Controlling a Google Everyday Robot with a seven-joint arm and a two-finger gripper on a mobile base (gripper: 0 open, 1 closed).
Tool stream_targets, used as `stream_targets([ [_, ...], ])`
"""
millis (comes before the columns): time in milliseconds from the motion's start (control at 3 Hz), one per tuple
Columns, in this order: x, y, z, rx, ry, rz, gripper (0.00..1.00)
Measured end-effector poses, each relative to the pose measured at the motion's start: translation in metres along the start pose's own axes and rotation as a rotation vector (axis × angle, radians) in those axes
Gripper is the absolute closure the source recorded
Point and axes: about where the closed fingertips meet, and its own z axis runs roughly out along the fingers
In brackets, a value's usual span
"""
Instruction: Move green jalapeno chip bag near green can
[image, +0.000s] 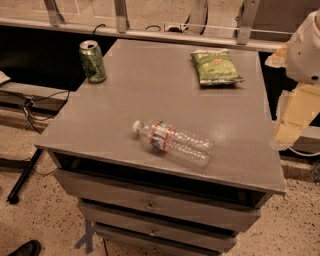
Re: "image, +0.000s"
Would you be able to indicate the green soda can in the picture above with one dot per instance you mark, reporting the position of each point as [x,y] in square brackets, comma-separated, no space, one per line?
[92,61]

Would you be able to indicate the grey drawer cabinet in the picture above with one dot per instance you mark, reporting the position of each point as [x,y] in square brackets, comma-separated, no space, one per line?
[150,199]

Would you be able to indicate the green jalapeno chip bag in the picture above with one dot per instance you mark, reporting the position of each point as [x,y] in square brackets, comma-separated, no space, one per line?
[215,67]

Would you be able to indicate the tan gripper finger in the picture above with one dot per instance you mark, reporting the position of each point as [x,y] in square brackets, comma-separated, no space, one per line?
[294,113]
[278,59]

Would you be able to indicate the black shoe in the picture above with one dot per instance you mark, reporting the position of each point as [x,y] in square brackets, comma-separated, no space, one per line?
[30,248]

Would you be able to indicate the clear plastic water bottle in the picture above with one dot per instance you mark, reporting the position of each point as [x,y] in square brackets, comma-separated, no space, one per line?
[180,144]

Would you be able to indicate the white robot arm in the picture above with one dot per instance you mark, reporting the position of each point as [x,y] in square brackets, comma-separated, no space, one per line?
[300,57]

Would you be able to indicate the black metal stand leg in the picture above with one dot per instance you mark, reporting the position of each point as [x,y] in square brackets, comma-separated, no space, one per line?
[13,197]

